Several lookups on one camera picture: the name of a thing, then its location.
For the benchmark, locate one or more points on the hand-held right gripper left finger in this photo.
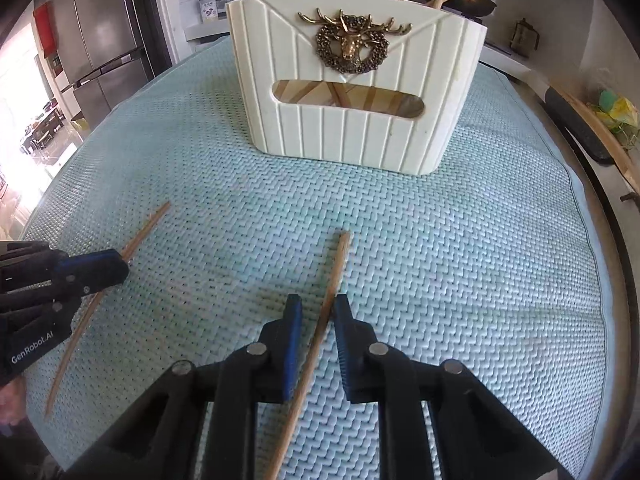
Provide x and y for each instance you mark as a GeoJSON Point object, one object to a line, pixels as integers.
{"type": "Point", "coordinates": [292, 350]}

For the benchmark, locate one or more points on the person's left hand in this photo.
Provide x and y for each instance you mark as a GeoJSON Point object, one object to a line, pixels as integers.
{"type": "Point", "coordinates": [11, 402]}

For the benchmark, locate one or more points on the red fridge poster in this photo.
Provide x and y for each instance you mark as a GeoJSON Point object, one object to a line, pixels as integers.
{"type": "Point", "coordinates": [45, 27]}

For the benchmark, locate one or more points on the stainless steel refrigerator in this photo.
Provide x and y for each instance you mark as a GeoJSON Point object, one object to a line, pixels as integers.
{"type": "Point", "coordinates": [100, 35]}

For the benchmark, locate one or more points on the small brass lantern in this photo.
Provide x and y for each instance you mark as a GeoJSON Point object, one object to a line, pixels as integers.
{"type": "Point", "coordinates": [525, 35]}

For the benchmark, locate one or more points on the cream ribbed utensil holder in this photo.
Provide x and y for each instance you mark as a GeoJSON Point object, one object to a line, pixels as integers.
{"type": "Point", "coordinates": [300, 135]}

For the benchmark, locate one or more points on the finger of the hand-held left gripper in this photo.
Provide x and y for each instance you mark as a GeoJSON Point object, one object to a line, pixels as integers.
{"type": "Point", "coordinates": [60, 297]}
{"type": "Point", "coordinates": [95, 267]}

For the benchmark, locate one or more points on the wooden cutting board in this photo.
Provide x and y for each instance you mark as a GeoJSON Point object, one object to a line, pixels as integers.
{"type": "Point", "coordinates": [607, 142]}

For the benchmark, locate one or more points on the yellow green sponge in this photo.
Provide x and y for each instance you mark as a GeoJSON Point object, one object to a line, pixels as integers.
{"type": "Point", "coordinates": [617, 110]}

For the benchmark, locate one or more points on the teal woven mat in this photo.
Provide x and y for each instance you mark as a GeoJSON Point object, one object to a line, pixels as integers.
{"type": "Point", "coordinates": [450, 260]}

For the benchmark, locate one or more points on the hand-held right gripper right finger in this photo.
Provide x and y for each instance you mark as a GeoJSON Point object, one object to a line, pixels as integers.
{"type": "Point", "coordinates": [347, 355]}

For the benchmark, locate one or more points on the clear seasoning container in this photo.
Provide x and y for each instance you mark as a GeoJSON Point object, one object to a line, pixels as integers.
{"type": "Point", "coordinates": [229, 2]}

